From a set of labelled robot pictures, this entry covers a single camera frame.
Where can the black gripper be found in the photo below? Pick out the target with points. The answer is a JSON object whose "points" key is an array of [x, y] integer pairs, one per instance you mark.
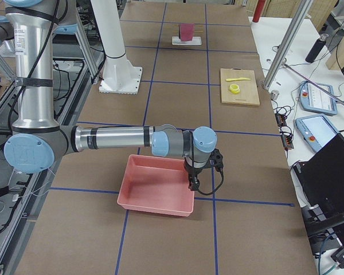
{"points": [[192, 172]]}

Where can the pink wiping cloth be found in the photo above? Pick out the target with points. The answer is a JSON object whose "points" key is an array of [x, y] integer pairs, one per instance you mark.
{"points": [[186, 32]]}

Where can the black water bottle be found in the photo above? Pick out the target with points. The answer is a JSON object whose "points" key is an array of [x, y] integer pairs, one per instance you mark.
{"points": [[316, 48]]}

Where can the pink plastic bin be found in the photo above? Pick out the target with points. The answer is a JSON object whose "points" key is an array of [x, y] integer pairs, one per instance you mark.
{"points": [[156, 185]]}

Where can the yellow lemon slice toy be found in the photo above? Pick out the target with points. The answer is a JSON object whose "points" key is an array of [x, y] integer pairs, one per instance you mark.
{"points": [[234, 89]]}

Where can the bamboo cutting board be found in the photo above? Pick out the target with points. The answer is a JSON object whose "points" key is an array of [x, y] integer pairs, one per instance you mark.
{"points": [[248, 89]]}

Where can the yellow plastic knife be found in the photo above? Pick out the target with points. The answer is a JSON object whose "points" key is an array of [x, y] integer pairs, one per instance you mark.
{"points": [[237, 79]]}

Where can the black monitor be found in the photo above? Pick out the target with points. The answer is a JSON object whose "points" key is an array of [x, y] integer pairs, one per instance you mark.
{"points": [[322, 181]]}

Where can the lower blue teach pendant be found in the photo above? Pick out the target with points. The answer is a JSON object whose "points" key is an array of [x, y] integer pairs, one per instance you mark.
{"points": [[317, 130]]}

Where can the blue teach pendant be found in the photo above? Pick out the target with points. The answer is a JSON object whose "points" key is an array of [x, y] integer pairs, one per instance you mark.
{"points": [[317, 130], [315, 100]]}

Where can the upper blue teach pendant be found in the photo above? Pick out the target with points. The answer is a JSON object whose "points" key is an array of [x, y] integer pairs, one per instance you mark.
{"points": [[315, 100]]}

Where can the green tipped grabber stick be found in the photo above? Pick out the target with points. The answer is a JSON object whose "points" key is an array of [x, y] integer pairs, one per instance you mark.
{"points": [[314, 84]]}

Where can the red cylinder bottle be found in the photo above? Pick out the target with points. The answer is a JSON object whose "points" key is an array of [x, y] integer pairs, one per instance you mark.
{"points": [[258, 11]]}

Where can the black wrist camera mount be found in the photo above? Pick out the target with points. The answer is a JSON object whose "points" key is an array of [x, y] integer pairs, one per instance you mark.
{"points": [[216, 160]]}

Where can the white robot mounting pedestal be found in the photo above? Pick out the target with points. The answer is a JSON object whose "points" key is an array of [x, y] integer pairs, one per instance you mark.
{"points": [[119, 75]]}

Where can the aluminium frame post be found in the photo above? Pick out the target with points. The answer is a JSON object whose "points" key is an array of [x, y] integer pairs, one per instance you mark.
{"points": [[287, 40]]}

